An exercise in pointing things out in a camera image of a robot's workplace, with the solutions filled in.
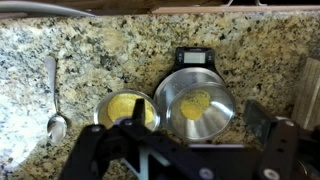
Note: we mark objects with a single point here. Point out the silver metal spoon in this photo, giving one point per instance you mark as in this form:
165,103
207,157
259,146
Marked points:
57,125

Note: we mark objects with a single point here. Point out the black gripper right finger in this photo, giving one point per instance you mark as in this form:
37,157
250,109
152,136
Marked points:
279,139

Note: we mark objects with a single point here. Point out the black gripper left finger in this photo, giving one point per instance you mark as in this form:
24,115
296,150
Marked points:
151,155

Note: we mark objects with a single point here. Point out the large steel bowl on scale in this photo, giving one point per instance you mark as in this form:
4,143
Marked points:
195,104

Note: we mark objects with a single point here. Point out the small steel bowl yellow grains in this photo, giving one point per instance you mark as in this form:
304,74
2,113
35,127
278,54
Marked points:
120,104

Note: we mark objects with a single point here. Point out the black digital kitchen scale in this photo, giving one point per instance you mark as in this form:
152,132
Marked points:
186,57

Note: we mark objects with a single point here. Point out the striped wooden cutting board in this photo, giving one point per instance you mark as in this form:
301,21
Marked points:
306,110

